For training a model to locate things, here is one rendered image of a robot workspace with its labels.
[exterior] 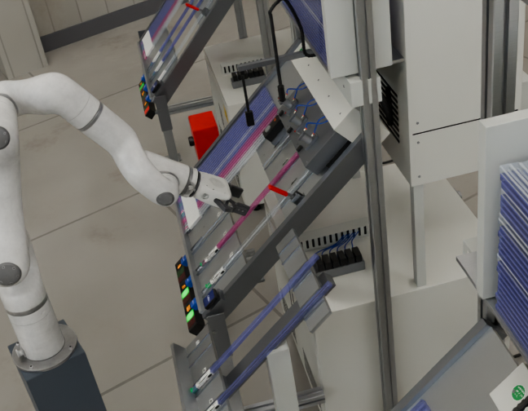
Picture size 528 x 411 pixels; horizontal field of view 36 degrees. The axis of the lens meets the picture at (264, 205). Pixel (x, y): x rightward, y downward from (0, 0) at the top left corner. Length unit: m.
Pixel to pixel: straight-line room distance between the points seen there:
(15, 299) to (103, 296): 1.46
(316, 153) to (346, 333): 0.64
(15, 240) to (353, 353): 1.11
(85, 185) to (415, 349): 2.40
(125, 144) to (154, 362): 1.44
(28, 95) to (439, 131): 1.06
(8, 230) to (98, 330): 1.47
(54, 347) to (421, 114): 1.21
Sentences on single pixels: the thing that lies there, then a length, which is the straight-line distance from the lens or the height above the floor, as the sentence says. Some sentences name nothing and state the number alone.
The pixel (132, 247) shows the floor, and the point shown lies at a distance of 3.97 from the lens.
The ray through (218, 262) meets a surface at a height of 0.78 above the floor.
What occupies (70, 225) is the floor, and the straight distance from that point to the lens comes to 4.26.
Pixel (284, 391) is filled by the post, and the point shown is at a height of 0.67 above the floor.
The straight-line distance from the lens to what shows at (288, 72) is 2.71.
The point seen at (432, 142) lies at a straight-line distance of 2.25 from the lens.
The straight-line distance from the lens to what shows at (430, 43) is 2.12.
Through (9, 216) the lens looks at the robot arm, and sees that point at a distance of 2.16.
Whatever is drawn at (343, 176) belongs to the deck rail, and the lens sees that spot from 2.21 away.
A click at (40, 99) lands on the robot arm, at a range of 2.03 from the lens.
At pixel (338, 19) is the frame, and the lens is 1.99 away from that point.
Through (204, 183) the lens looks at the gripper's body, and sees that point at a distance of 2.20.
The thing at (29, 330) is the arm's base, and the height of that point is 0.83.
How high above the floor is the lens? 2.30
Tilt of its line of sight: 35 degrees down
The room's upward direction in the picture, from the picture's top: 10 degrees counter-clockwise
